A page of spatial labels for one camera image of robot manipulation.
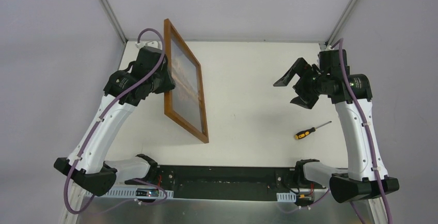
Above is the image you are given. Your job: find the brown wooden photo frame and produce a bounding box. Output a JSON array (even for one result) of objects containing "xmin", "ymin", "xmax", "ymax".
[{"xmin": 164, "ymin": 19, "xmax": 209, "ymax": 143}]

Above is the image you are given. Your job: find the black orange handle screwdriver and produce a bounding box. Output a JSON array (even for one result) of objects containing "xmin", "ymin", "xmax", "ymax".
[{"xmin": 294, "ymin": 121, "xmax": 332, "ymax": 140}]

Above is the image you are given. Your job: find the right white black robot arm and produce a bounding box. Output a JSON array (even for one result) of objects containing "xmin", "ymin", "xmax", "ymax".
[{"xmin": 275, "ymin": 50, "xmax": 400, "ymax": 203}]

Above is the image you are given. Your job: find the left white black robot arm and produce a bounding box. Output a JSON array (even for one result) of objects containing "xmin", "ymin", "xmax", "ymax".
[{"xmin": 54, "ymin": 46, "xmax": 175, "ymax": 197}]

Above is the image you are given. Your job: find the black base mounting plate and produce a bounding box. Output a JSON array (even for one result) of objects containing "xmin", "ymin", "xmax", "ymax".
[{"xmin": 145, "ymin": 165, "xmax": 310, "ymax": 201}]

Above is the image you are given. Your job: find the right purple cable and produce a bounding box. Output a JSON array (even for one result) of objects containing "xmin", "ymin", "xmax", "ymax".
[{"xmin": 277, "ymin": 38, "xmax": 394, "ymax": 224}]

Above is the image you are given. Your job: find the purple cable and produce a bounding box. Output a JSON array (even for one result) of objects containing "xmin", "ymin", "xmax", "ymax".
[
  {"xmin": 277, "ymin": 38, "xmax": 394, "ymax": 224},
  {"xmin": 64, "ymin": 28, "xmax": 168, "ymax": 215}
]

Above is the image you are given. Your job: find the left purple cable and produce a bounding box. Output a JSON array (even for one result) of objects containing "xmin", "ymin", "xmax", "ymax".
[{"xmin": 64, "ymin": 28, "xmax": 168, "ymax": 215}]

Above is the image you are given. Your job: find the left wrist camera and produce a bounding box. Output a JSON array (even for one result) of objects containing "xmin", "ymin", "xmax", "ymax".
[{"xmin": 135, "ymin": 41, "xmax": 146, "ymax": 50}]

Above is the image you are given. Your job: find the aluminium front rail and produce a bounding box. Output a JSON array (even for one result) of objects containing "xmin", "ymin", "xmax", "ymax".
[{"xmin": 72, "ymin": 163, "xmax": 381, "ymax": 193}]

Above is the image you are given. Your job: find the right white cable duct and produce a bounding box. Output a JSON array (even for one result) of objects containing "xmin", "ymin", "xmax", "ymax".
[{"xmin": 276, "ymin": 191, "xmax": 296, "ymax": 203}]

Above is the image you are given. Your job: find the white cable duct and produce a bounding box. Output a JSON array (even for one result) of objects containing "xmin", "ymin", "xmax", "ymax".
[
  {"xmin": 276, "ymin": 191, "xmax": 296, "ymax": 203},
  {"xmin": 102, "ymin": 186, "xmax": 174, "ymax": 200}
]

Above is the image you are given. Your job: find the left white cable duct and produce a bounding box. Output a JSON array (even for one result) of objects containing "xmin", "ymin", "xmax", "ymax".
[{"xmin": 102, "ymin": 186, "xmax": 174, "ymax": 200}]

